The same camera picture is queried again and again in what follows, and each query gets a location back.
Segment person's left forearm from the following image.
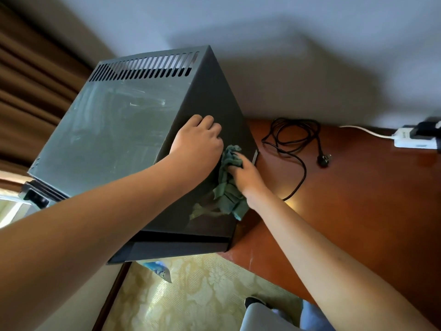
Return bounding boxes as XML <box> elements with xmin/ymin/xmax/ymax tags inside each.
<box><xmin>0</xmin><ymin>161</ymin><xmax>197</xmax><ymax>331</ymax></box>

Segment person's right hand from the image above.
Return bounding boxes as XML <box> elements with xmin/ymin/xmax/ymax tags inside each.
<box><xmin>227</xmin><ymin>152</ymin><xmax>271</xmax><ymax>209</ymax></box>

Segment person's right black shoe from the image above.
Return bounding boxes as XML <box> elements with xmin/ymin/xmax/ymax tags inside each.
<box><xmin>243</xmin><ymin>296</ymin><xmax>273</xmax><ymax>310</ymax></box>

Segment black power cable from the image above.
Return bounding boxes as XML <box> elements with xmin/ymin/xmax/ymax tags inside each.
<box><xmin>261</xmin><ymin>117</ymin><xmax>332</xmax><ymax>202</ymax></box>

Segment black power adapter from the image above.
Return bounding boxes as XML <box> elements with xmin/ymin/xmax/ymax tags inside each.
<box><xmin>412</xmin><ymin>120</ymin><xmax>441</xmax><ymax>140</ymax></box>

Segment grey mini fridge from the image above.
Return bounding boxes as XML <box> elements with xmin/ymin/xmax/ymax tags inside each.
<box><xmin>19</xmin><ymin>45</ymin><xmax>260</xmax><ymax>265</ymax></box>

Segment person's right forearm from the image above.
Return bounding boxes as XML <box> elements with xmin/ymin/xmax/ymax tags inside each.
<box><xmin>253</xmin><ymin>193</ymin><xmax>438</xmax><ymax>331</ymax></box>

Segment person's left hand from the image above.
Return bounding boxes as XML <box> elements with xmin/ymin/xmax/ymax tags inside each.
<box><xmin>162</xmin><ymin>114</ymin><xmax>225</xmax><ymax>190</ymax></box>

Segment person's legs in blue jeans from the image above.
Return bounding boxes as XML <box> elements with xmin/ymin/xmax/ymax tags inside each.
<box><xmin>300</xmin><ymin>299</ymin><xmax>337</xmax><ymax>331</ymax></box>

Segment green blue cleaning cloth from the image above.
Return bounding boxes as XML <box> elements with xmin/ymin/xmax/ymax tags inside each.
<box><xmin>188</xmin><ymin>144</ymin><xmax>250</xmax><ymax>222</ymax></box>

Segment brown curtain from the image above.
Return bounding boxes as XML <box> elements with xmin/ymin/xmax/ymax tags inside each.
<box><xmin>0</xmin><ymin>3</ymin><xmax>94</xmax><ymax>194</ymax></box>

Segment person's grey shirt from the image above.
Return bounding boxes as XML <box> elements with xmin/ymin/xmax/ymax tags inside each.
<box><xmin>239</xmin><ymin>302</ymin><xmax>304</xmax><ymax>331</ymax></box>

